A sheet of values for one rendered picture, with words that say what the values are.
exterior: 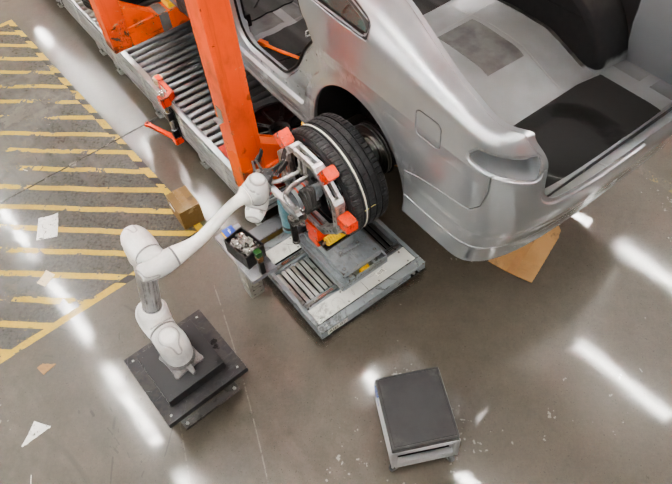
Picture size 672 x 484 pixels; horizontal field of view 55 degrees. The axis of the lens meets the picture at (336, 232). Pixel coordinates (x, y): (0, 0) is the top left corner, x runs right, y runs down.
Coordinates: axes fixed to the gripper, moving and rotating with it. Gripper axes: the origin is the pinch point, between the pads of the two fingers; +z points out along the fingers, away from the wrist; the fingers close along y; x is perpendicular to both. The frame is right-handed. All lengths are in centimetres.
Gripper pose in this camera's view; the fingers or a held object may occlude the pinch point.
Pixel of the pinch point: (272, 151)
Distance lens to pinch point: 336.1
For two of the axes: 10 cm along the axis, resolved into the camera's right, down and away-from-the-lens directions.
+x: -2.7, -5.1, -8.2
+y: 9.4, 0.2, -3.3
